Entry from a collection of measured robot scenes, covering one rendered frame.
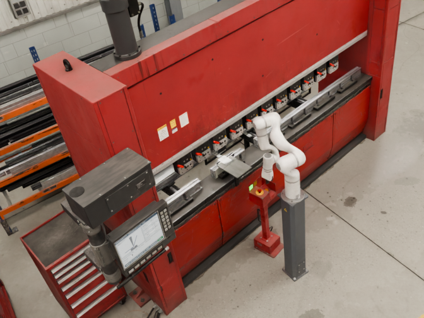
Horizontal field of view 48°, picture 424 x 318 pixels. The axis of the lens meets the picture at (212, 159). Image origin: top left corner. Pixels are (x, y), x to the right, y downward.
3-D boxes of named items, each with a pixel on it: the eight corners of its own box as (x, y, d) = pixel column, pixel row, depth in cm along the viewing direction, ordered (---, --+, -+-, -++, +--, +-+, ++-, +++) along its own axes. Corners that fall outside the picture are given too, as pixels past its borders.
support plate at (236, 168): (237, 178, 410) (237, 177, 409) (216, 166, 426) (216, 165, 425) (252, 168, 418) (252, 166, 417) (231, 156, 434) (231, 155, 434)
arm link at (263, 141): (269, 127, 403) (276, 158, 415) (254, 134, 397) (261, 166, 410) (276, 129, 395) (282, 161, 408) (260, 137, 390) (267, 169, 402)
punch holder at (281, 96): (277, 110, 449) (276, 95, 438) (270, 106, 454) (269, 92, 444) (287, 103, 455) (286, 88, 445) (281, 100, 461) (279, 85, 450)
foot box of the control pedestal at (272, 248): (274, 259, 461) (273, 250, 454) (253, 247, 475) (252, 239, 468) (285, 245, 472) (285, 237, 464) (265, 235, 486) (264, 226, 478)
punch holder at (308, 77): (304, 91, 467) (303, 77, 456) (297, 89, 472) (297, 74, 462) (313, 84, 474) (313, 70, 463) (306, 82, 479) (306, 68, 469)
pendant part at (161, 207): (126, 278, 312) (111, 242, 289) (116, 269, 319) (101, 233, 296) (176, 237, 333) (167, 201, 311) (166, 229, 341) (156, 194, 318)
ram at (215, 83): (142, 183, 368) (115, 96, 317) (136, 178, 373) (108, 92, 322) (366, 35, 505) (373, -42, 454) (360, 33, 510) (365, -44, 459)
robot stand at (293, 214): (309, 271, 444) (308, 195, 381) (294, 282, 438) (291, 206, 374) (296, 260, 456) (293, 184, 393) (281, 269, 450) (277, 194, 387)
